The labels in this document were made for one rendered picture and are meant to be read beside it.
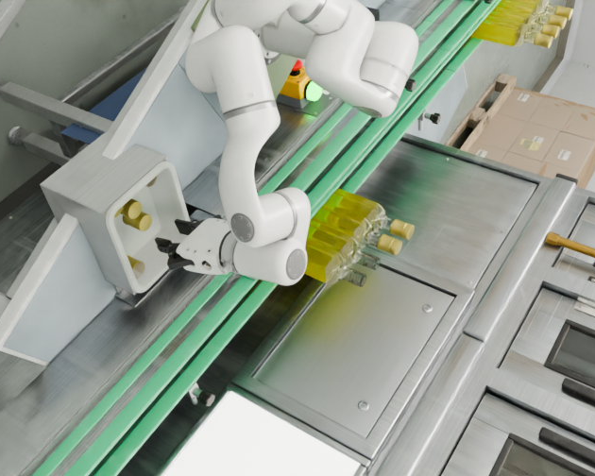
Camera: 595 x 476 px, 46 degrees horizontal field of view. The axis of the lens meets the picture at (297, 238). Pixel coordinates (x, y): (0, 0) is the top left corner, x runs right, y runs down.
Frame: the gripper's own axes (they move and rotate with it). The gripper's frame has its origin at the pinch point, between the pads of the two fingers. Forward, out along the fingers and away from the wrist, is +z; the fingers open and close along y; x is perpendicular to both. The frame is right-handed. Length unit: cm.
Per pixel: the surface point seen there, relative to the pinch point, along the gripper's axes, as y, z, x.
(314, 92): 53, 4, 0
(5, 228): 4, 82, -17
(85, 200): -8.2, 7.4, 13.2
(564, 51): 614, 160, -278
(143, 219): -0.4, 6.7, 3.1
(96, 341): -18.0, 12.9, -14.1
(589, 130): 411, 68, -239
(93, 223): -9.1, 7.4, 8.8
